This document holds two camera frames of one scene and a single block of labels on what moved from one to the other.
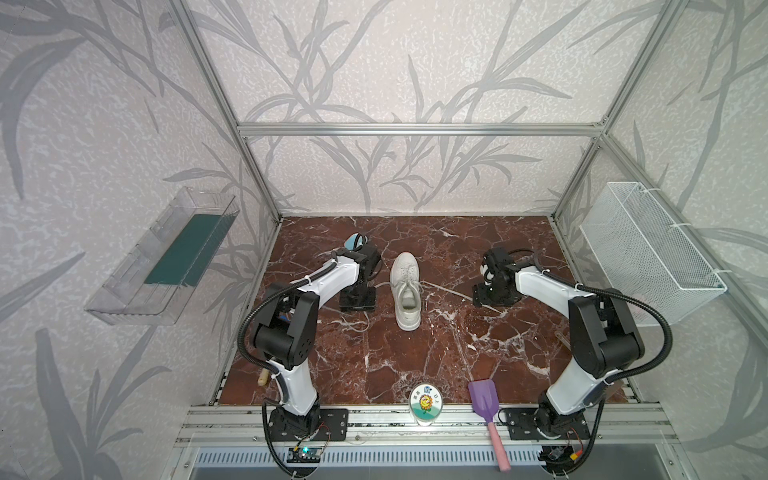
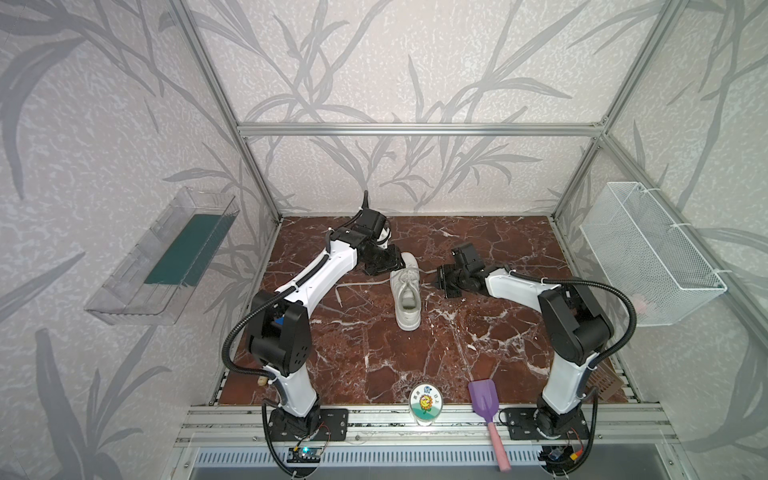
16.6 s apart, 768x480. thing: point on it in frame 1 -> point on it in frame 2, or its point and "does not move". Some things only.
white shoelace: [461, 295] -> [409, 278]
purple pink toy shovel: [485, 401] does not move
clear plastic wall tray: [157, 278] does not move
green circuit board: [304, 454] does not move
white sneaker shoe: [407, 290] does not move
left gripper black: [357, 297] -> [384, 259]
